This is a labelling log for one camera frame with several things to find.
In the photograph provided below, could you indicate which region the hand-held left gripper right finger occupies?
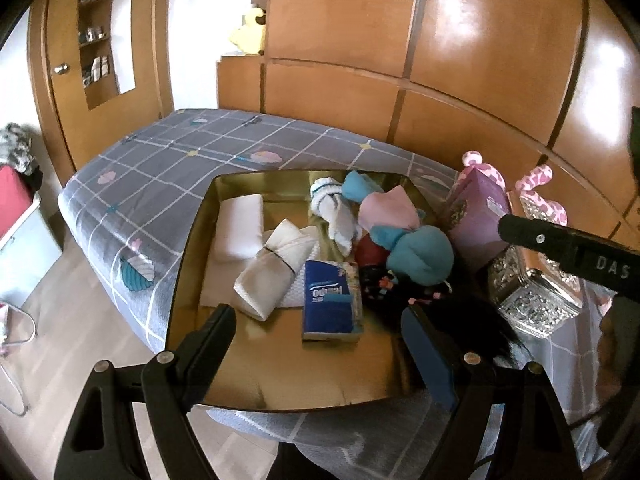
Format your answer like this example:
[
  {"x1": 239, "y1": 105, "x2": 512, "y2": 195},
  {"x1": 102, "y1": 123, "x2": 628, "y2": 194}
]
[{"x1": 400, "y1": 304, "x2": 571, "y2": 480}]

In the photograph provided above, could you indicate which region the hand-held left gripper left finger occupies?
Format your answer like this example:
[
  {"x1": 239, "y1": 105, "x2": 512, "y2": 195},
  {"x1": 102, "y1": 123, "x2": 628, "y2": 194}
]
[{"x1": 54, "y1": 304, "x2": 237, "y2": 480}]

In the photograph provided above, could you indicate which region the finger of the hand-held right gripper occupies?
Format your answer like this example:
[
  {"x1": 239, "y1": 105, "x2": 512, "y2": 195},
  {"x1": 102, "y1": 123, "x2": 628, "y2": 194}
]
[{"x1": 497, "y1": 212, "x2": 582, "y2": 279}]

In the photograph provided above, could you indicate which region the black patterned sock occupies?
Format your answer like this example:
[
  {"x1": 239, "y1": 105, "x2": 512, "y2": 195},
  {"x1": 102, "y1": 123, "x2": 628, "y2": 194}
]
[{"x1": 359, "y1": 262, "x2": 528, "y2": 368}]

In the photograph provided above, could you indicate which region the shallow gold tray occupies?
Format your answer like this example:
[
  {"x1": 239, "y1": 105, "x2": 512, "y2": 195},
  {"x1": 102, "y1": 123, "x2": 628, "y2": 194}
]
[{"x1": 164, "y1": 169, "x2": 453, "y2": 413}]

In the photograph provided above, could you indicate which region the teal fleece cloth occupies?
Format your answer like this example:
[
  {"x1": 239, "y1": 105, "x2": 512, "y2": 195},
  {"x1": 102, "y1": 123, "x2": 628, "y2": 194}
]
[
  {"x1": 341, "y1": 170, "x2": 385, "y2": 206},
  {"x1": 370, "y1": 224, "x2": 456, "y2": 287}
]

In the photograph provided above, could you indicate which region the brown ruffled cloth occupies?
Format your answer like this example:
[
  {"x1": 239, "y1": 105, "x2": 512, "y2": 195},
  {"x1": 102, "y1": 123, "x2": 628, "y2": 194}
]
[{"x1": 354, "y1": 234, "x2": 393, "y2": 267}]

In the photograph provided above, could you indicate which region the pink soft cloth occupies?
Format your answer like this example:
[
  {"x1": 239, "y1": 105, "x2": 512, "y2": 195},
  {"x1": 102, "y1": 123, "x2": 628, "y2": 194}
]
[{"x1": 357, "y1": 185, "x2": 422, "y2": 233}]

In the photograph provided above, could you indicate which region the white striped sock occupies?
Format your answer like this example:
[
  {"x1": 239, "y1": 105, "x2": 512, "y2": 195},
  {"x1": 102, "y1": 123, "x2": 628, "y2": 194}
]
[{"x1": 309, "y1": 176, "x2": 351, "y2": 221}]

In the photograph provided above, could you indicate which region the flat white cloth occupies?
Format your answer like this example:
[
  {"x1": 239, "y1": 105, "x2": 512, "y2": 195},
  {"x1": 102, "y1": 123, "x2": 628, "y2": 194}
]
[{"x1": 199, "y1": 257, "x2": 246, "y2": 308}]

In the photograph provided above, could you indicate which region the pink leopard plush toy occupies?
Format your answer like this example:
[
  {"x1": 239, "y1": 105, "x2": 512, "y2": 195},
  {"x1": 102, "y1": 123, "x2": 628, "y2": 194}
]
[{"x1": 452, "y1": 150, "x2": 569, "y2": 228}]

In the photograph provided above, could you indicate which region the purple box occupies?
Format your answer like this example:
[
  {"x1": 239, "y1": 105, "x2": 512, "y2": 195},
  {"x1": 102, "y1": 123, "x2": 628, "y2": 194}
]
[{"x1": 446, "y1": 172, "x2": 518, "y2": 258}]

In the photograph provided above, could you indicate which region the silver embossed box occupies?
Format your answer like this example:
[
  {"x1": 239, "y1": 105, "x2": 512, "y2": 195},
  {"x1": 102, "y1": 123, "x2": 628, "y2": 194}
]
[{"x1": 487, "y1": 192, "x2": 585, "y2": 338}]

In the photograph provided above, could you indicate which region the rolled white cloth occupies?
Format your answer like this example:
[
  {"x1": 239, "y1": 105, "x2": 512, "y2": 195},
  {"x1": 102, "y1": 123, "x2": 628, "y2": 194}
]
[{"x1": 234, "y1": 218, "x2": 321, "y2": 322}]

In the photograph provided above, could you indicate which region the white waffle cloth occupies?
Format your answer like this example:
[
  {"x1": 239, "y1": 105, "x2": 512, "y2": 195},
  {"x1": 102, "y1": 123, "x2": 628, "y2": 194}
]
[{"x1": 277, "y1": 260, "x2": 313, "y2": 308}]

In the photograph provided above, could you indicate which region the blue tissue packet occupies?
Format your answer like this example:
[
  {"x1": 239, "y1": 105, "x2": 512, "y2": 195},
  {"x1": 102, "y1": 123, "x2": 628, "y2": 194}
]
[{"x1": 301, "y1": 260, "x2": 365, "y2": 345}]

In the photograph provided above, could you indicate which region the folded white cloth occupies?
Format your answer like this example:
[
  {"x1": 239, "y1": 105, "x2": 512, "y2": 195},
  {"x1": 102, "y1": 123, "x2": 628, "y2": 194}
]
[{"x1": 212, "y1": 193, "x2": 265, "y2": 264}]

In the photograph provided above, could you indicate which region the bed with grey checked sheet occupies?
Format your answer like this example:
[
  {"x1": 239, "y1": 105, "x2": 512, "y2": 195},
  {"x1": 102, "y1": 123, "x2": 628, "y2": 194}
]
[{"x1": 57, "y1": 107, "x2": 640, "y2": 461}]

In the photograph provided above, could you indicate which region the wooden wardrobe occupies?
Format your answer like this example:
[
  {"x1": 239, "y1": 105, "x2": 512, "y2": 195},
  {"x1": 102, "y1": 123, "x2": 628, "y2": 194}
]
[{"x1": 27, "y1": 0, "x2": 640, "y2": 241}]

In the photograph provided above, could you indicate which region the white plastic storage box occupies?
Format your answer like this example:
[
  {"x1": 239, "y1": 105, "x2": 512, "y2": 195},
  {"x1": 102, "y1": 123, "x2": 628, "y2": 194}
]
[{"x1": 0, "y1": 192, "x2": 63, "y2": 311}]

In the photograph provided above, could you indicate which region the red suitcase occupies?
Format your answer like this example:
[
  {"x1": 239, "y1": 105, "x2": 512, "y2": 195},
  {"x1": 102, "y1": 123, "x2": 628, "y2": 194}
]
[{"x1": 0, "y1": 164, "x2": 35, "y2": 241}]

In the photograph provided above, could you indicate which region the wooden bedside cabinet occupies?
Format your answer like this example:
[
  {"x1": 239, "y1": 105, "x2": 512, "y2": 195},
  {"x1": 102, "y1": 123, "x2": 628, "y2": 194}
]
[{"x1": 216, "y1": 52, "x2": 266, "y2": 113}]

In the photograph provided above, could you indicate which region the grey patterned cloth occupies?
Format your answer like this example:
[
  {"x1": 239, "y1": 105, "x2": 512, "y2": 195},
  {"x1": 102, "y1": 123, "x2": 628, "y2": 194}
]
[{"x1": 0, "y1": 122, "x2": 40, "y2": 188}]

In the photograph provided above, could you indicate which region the group of small bottles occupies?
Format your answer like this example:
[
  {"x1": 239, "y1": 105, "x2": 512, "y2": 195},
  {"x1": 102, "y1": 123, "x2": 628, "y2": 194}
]
[{"x1": 79, "y1": 0, "x2": 111, "y2": 86}]

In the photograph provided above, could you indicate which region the yellow plush toy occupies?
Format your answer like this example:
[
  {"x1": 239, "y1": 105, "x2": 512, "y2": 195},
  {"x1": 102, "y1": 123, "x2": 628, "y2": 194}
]
[{"x1": 229, "y1": 6, "x2": 268, "y2": 56}]

